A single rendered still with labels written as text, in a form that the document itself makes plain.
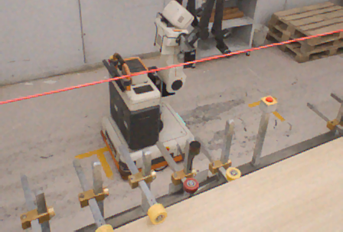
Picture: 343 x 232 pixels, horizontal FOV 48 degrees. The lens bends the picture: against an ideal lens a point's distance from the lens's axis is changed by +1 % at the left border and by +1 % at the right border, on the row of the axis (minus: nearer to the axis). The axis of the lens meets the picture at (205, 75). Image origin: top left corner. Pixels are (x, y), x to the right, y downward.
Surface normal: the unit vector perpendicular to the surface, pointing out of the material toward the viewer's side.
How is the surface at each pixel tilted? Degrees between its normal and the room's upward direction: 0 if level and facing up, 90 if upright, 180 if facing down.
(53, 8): 90
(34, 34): 90
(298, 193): 0
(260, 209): 0
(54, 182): 0
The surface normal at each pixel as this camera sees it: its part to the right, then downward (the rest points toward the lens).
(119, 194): 0.10, -0.84
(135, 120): 0.50, 0.50
